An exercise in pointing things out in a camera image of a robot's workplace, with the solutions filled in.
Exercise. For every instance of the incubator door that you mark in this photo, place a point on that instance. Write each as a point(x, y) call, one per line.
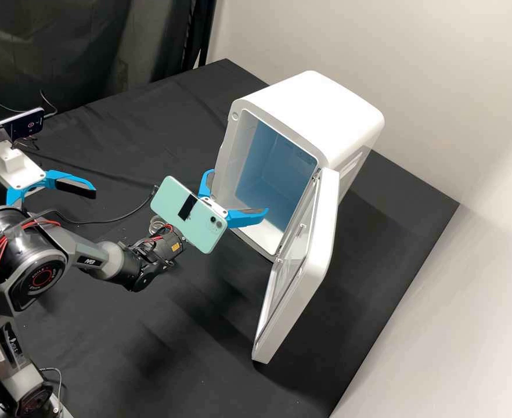
point(306, 261)

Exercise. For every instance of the left wrist camera phone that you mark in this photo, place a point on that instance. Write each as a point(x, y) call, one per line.
point(24, 124)

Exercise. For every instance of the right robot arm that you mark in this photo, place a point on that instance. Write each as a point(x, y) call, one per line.
point(103, 257)

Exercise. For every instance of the clear flask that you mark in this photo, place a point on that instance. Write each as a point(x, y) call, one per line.
point(156, 224)

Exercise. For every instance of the white incubator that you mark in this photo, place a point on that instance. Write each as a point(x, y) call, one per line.
point(282, 126)

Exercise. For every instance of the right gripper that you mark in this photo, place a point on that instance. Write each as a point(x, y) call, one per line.
point(216, 206)

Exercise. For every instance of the wrist camera phone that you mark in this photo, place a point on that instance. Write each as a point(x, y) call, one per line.
point(186, 213)
point(24, 124)

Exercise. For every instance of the right wrist camera phone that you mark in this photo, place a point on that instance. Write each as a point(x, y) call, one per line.
point(186, 213)

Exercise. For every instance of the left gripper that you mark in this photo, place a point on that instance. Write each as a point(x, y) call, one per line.
point(21, 172)

